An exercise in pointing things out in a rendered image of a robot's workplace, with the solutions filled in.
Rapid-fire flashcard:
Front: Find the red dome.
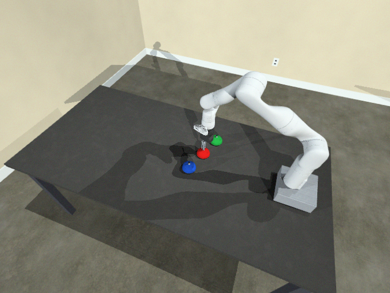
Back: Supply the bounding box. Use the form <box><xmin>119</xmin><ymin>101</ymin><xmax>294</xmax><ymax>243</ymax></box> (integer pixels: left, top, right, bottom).
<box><xmin>197</xmin><ymin>148</ymin><xmax>210</xmax><ymax>159</ymax></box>

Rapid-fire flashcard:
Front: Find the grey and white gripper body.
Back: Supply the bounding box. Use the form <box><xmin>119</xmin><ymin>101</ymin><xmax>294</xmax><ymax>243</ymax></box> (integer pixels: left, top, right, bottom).
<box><xmin>194</xmin><ymin>119</ymin><xmax>215</xmax><ymax>143</ymax></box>

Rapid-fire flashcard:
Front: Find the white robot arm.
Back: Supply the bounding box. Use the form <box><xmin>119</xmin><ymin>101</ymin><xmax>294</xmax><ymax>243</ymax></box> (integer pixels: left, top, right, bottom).
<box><xmin>200</xmin><ymin>71</ymin><xmax>329</xmax><ymax>190</ymax></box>

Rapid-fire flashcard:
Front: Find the blue dome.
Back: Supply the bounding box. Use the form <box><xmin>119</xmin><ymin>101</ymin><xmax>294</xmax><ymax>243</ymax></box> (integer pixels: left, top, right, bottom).
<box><xmin>182</xmin><ymin>161</ymin><xmax>196</xmax><ymax>174</ymax></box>

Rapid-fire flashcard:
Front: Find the green dome bell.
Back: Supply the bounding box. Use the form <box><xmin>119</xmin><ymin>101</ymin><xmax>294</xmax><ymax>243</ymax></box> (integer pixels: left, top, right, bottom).
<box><xmin>211</xmin><ymin>135</ymin><xmax>222</xmax><ymax>146</ymax></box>

